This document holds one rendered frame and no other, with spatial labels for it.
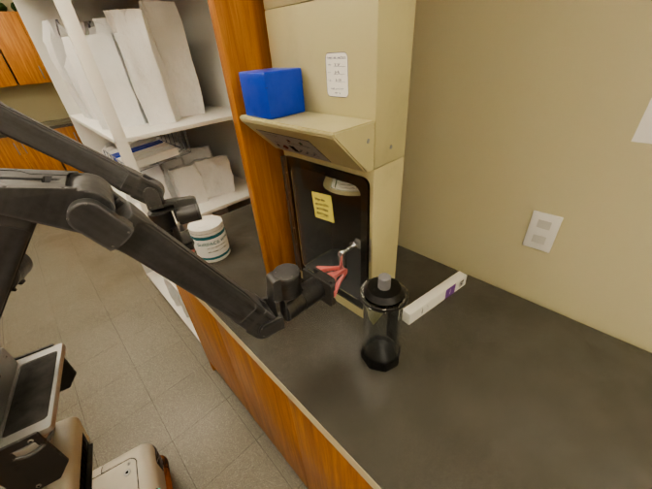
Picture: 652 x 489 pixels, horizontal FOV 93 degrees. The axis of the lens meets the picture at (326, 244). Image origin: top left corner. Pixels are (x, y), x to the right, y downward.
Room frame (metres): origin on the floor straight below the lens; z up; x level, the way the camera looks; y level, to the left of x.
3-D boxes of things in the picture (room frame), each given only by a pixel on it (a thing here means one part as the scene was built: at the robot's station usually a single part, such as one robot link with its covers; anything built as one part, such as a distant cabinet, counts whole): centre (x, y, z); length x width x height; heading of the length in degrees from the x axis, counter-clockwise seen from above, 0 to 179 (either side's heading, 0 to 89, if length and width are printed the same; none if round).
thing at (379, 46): (0.83, -0.10, 1.32); 0.32 x 0.25 x 0.77; 42
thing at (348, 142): (0.71, 0.04, 1.46); 0.32 x 0.11 x 0.10; 42
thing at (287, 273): (0.50, 0.12, 1.19); 0.12 x 0.09 x 0.11; 120
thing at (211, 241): (1.06, 0.46, 1.01); 0.13 x 0.13 x 0.15
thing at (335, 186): (0.74, 0.00, 1.19); 0.30 x 0.01 x 0.40; 42
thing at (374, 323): (0.52, -0.12, 1.06); 0.11 x 0.11 x 0.21
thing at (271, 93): (0.77, 0.09, 1.55); 0.10 x 0.10 x 0.09; 42
